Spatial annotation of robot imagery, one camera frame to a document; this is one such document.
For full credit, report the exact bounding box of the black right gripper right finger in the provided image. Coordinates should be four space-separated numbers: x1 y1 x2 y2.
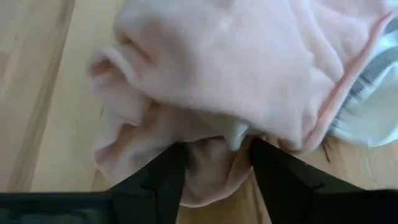
249 138 369 224

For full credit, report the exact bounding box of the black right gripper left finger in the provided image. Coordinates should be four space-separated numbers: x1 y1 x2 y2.
110 142 188 224

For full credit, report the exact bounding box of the pale pink cloth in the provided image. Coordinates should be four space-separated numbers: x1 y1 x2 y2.
86 0 394 208

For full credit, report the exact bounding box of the white grey-striped cloth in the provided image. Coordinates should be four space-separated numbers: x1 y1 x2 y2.
326 12 398 147

